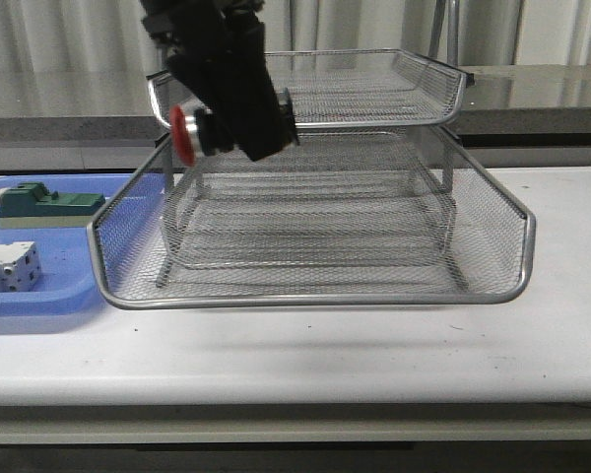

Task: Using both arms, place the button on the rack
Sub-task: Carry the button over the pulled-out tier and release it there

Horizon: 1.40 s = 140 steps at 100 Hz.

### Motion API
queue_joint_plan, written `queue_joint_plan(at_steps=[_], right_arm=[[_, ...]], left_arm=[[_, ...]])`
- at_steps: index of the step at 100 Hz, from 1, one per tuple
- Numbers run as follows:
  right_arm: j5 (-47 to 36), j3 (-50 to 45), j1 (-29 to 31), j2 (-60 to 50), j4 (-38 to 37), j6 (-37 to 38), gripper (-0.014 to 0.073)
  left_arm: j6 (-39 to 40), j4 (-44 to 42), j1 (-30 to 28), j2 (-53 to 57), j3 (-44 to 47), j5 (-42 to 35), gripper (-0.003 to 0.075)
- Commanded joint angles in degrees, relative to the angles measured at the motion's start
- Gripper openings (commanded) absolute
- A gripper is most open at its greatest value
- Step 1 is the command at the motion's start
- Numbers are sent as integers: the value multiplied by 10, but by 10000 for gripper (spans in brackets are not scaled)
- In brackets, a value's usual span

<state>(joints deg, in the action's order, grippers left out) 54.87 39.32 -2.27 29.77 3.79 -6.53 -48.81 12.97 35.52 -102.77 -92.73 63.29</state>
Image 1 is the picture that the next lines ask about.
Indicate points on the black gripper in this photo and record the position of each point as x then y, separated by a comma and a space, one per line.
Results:
220, 58

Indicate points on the red emergency push button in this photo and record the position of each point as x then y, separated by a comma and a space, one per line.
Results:
196, 133

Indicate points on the silver mesh tray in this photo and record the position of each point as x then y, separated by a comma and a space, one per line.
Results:
216, 234
489, 259
366, 87

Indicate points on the blue plastic tray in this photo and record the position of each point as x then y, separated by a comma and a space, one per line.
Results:
54, 295

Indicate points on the white circuit breaker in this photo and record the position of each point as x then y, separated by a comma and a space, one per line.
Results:
20, 266

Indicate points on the green electrical switch block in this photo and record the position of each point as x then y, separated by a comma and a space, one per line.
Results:
30, 205

